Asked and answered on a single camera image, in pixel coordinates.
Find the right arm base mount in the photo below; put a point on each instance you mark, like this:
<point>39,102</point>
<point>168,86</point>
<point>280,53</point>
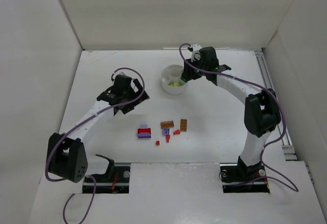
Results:
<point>239,178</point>

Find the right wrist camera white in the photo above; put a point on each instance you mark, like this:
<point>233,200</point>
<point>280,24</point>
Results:
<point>195,50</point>

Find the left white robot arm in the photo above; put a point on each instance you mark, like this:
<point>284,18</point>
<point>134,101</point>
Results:
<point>68,156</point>

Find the red cone lego upper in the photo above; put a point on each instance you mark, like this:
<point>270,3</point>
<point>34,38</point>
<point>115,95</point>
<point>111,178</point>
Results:
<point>177,132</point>

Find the brown lego plate left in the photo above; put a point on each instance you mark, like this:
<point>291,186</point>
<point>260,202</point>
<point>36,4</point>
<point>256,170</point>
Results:
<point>167,124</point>

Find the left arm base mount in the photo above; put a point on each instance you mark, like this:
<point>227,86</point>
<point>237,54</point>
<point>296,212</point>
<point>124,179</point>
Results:
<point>110,177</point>

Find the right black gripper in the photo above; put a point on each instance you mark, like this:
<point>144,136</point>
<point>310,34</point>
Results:
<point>189,72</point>

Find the dark green lego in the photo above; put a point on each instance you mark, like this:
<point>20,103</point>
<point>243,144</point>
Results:
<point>183,79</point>

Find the purple lego plate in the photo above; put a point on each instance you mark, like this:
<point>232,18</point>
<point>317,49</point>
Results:
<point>144,135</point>

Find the purple small square lego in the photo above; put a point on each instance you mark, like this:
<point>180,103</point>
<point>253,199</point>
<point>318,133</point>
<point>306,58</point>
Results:
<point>166,131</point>

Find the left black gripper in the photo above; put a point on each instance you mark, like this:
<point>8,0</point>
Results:
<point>136,101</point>

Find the white round divided container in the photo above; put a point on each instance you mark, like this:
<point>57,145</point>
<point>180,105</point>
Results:
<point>170,74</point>

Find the red arch lego brick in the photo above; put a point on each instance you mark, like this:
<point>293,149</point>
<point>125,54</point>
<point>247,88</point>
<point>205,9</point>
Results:
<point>144,130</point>

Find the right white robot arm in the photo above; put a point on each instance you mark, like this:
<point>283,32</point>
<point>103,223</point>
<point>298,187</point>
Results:
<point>261,110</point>

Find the brown lego plate right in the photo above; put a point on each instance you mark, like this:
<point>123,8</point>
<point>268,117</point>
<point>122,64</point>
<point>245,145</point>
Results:
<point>183,125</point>

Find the brown lego plate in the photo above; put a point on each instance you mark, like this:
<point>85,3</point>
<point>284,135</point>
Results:
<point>167,124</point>
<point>183,125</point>

